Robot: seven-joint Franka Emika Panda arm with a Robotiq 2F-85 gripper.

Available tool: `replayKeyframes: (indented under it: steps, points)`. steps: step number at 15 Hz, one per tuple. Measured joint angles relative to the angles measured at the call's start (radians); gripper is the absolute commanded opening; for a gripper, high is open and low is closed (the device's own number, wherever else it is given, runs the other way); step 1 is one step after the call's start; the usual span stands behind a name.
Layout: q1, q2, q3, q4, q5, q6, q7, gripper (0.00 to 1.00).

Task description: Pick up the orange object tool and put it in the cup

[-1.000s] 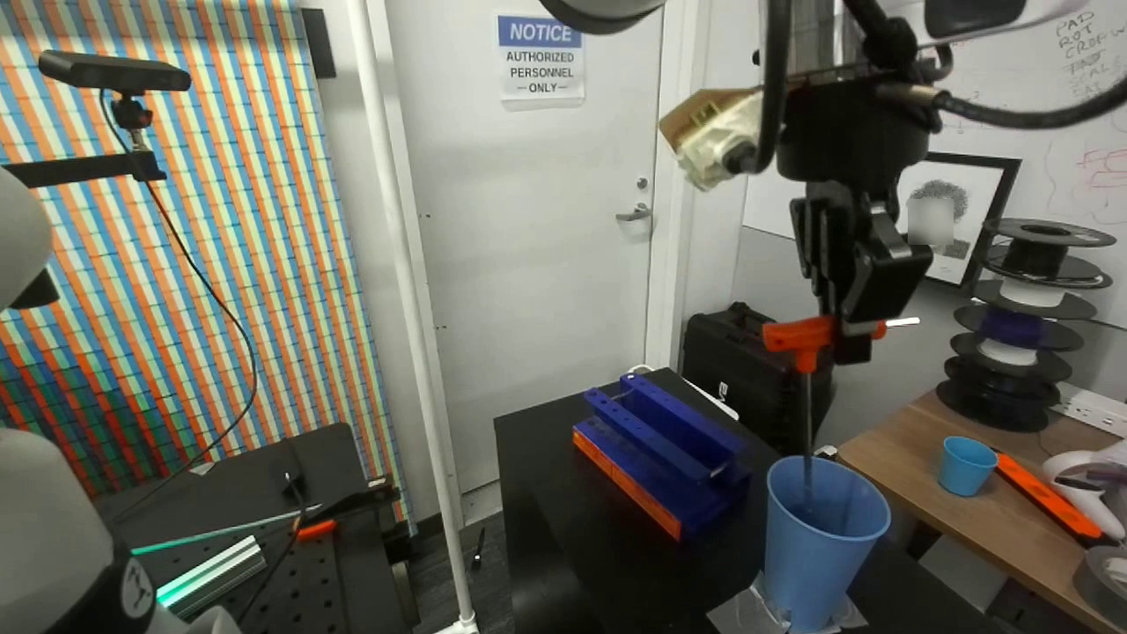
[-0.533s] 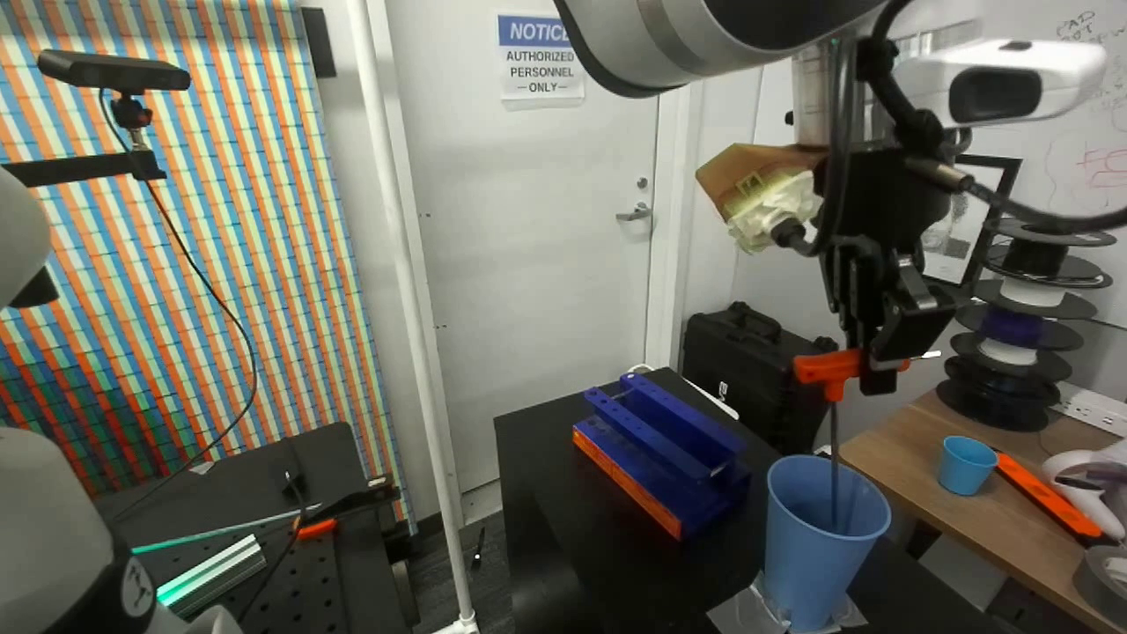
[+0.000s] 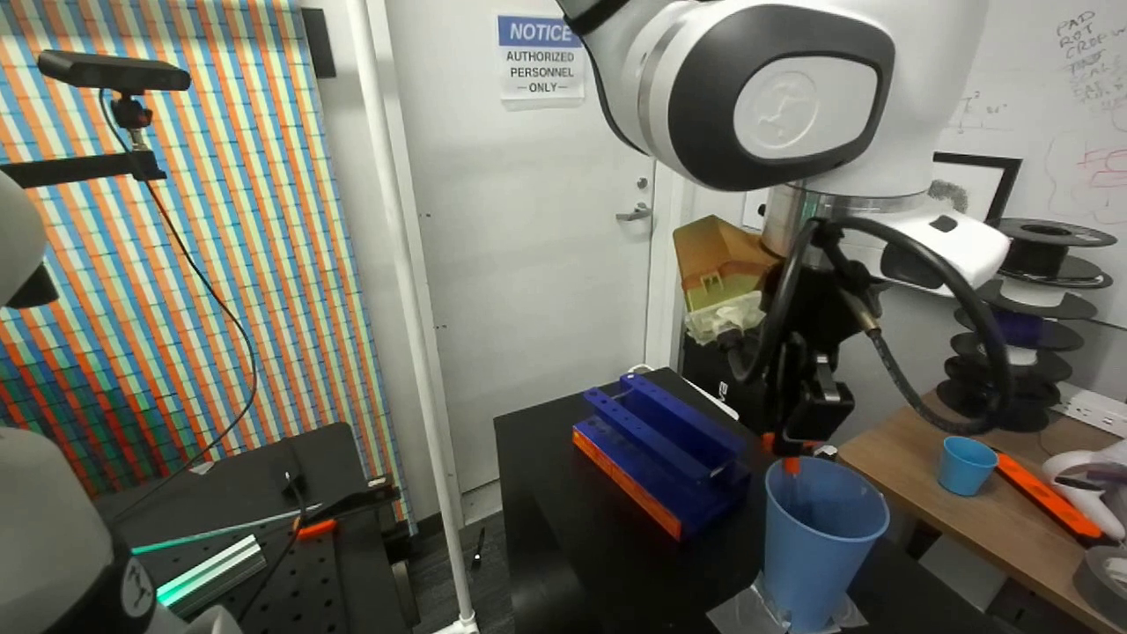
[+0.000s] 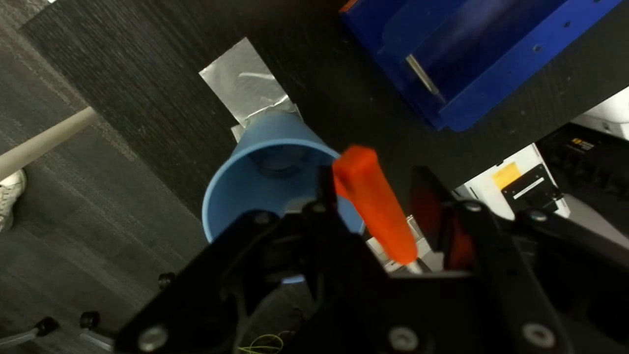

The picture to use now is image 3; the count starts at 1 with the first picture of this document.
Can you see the stack of filament spools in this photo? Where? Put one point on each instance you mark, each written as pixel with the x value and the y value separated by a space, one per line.
pixel 1034 318

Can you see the large blue cup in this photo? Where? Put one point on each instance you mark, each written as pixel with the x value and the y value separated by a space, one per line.
pixel 820 541

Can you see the black camera on stand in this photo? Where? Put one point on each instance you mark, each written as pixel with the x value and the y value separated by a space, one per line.
pixel 109 71

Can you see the wooden desk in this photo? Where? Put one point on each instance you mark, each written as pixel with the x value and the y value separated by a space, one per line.
pixel 1009 530

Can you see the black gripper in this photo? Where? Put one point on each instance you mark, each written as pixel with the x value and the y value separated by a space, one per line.
pixel 812 375

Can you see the whiteboard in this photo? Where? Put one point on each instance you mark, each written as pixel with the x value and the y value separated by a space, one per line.
pixel 1087 109

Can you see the open cardboard box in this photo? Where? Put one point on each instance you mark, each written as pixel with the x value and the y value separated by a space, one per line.
pixel 717 265

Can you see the black breadboard table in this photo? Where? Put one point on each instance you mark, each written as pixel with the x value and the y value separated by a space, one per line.
pixel 293 530

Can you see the orange utility knife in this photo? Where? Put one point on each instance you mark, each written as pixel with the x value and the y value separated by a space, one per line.
pixel 1047 494

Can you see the metal plate under cup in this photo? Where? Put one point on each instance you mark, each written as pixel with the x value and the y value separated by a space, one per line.
pixel 735 613

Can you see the orange tool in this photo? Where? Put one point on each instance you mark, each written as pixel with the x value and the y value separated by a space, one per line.
pixel 789 466

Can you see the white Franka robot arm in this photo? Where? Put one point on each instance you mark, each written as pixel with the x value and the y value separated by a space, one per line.
pixel 760 93

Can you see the blue rack with orange base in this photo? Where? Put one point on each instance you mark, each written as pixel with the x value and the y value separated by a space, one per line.
pixel 663 454

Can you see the white handheld device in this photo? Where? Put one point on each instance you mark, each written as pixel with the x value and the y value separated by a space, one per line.
pixel 1094 477

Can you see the blue notice sign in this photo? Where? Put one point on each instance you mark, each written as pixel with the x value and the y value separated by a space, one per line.
pixel 540 58

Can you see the grey tape roll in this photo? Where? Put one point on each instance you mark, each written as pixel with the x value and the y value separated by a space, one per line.
pixel 1108 583

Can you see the grey rounded object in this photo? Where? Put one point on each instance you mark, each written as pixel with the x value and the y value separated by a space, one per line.
pixel 47 541

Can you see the white pole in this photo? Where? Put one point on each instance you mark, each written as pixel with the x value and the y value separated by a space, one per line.
pixel 416 295

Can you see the small blue cup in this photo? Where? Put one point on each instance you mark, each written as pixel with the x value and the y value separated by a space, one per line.
pixel 967 466

